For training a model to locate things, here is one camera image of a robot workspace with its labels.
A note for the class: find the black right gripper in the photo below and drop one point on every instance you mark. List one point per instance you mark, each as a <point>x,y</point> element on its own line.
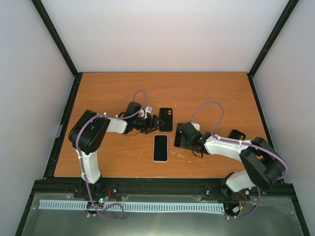
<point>188,148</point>

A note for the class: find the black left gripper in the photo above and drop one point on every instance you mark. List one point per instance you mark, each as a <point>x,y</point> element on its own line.
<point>150,126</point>

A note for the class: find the red-edged black phone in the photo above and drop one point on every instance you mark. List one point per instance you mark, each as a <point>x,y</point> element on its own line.
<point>178,139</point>

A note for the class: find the white clear phone case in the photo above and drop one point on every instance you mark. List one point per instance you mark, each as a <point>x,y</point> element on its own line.
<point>160,161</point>

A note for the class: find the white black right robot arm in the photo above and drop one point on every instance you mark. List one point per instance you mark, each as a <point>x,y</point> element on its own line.
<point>262,165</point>

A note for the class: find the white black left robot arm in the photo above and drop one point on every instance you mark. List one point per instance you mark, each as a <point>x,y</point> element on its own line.
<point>88,133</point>

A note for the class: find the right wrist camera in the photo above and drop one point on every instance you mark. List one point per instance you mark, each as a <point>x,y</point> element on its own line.
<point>188,131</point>

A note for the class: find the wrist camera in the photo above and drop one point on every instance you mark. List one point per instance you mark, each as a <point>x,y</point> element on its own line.
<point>144,113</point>
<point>188,131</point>

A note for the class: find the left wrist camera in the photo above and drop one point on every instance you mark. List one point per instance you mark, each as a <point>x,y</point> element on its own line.
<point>144,113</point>

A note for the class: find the black aluminium frame rail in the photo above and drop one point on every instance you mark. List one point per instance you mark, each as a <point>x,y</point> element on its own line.
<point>117,188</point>

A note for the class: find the left black frame post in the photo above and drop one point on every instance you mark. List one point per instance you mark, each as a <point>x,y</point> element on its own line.
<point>77,76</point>

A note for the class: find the black frame post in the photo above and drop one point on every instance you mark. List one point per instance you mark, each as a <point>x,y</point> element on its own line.
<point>77,76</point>
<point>271,39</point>

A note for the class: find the metal base plate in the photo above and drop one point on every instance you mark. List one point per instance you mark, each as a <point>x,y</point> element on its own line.
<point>261,216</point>

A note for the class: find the light blue cable duct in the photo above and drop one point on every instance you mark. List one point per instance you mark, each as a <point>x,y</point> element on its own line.
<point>137,206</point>

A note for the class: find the right black frame post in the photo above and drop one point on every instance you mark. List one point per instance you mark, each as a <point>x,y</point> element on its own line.
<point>271,39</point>

